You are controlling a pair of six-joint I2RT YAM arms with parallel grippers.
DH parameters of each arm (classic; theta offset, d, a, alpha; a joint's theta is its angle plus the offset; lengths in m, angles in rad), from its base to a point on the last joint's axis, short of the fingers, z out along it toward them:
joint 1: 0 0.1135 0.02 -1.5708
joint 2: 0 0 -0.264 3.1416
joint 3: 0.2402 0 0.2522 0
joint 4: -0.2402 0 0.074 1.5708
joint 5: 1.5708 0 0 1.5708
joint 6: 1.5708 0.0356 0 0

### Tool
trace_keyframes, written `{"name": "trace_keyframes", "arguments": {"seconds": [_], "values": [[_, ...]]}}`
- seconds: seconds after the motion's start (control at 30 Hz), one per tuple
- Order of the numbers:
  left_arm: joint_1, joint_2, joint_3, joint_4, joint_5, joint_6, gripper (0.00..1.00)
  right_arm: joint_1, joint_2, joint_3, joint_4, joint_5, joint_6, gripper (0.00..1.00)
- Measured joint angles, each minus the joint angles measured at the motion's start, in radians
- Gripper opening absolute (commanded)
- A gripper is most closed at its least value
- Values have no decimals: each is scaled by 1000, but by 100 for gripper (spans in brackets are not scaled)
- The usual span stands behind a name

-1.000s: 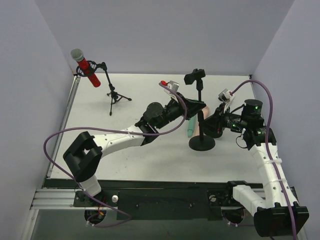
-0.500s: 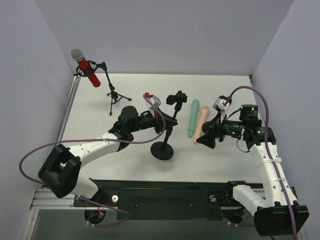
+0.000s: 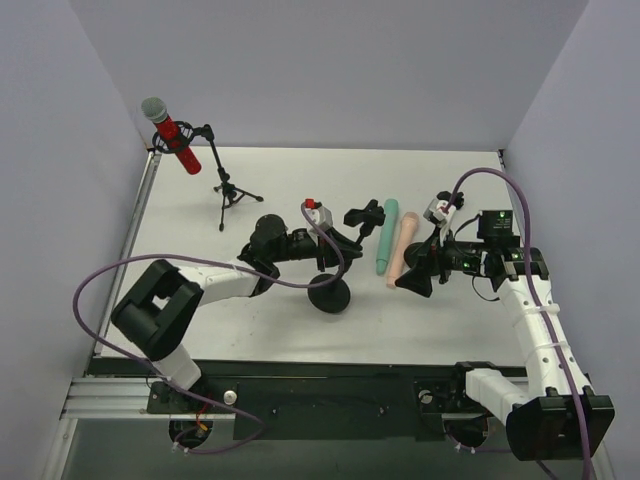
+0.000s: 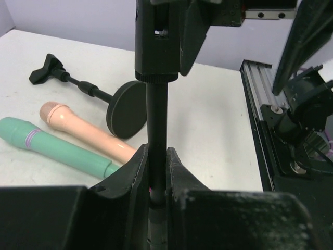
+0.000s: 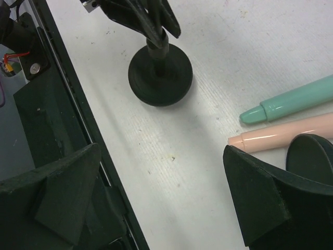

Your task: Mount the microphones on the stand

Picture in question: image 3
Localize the black round-base stand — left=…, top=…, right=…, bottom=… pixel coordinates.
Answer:
left=308, top=199, right=385, bottom=314
left=432, top=191, right=464, bottom=246

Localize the mint green toy microphone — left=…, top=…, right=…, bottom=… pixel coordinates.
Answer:
left=375, top=198, right=399, bottom=276

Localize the black tripod microphone stand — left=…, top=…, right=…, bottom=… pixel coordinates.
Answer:
left=152, top=120, right=264, bottom=231

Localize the red glitter microphone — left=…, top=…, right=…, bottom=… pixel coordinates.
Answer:
left=141, top=97, right=201, bottom=175

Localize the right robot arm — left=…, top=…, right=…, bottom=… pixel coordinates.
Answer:
left=395, top=200, right=615, bottom=461

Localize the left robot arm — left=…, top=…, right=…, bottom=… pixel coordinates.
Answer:
left=110, top=207, right=363, bottom=394

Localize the black round-base stand front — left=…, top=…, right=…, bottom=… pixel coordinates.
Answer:
left=432, top=191, right=464, bottom=246

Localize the peach toy microphone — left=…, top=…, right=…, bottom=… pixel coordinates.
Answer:
left=386, top=212, right=419, bottom=289

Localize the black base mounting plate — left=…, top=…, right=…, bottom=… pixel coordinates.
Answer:
left=144, top=358, right=501, bottom=444

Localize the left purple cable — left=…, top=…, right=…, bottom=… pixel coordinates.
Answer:
left=72, top=202, right=346, bottom=456

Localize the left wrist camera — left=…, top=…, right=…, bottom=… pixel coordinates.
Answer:
left=301, top=198, right=333, bottom=232

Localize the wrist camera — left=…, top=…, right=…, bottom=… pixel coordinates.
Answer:
left=301, top=198, right=333, bottom=232
left=423, top=198, right=457, bottom=231

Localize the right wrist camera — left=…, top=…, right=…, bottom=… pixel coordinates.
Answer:
left=423, top=198, right=457, bottom=231

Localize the aluminium frame rail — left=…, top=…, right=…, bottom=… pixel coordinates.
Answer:
left=61, top=377, right=150, bottom=420

